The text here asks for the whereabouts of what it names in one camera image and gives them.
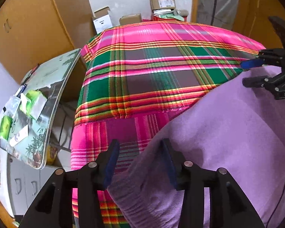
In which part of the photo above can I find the purple fleece garment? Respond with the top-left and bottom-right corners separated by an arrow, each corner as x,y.
108,66 -> 285,227

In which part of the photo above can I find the white storage cabinet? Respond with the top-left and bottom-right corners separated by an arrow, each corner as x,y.
0,101 -> 77,218

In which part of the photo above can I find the wooden door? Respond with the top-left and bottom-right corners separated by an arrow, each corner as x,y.
232,0 -> 285,48

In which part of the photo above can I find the grey door curtain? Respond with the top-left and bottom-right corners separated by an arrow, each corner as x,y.
197,0 -> 239,30

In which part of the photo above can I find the side table with glass top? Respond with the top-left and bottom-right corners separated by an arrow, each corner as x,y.
0,49 -> 86,169

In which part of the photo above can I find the green tissue pack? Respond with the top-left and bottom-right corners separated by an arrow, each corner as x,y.
0,115 -> 12,140
20,90 -> 47,120

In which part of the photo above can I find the cardboard box with label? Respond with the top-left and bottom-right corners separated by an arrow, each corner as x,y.
146,0 -> 177,11

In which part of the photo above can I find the pink plaid bed sheet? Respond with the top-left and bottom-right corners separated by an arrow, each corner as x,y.
70,20 -> 267,226

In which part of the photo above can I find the small brown cardboard box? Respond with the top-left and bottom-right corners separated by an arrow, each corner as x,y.
119,13 -> 142,26

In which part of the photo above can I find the white open box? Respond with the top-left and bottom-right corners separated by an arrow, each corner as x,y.
93,6 -> 113,33

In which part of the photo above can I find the wooden wardrobe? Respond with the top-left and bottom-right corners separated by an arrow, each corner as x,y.
0,0 -> 96,83

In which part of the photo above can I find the black cable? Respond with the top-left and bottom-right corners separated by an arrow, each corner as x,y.
266,170 -> 285,228

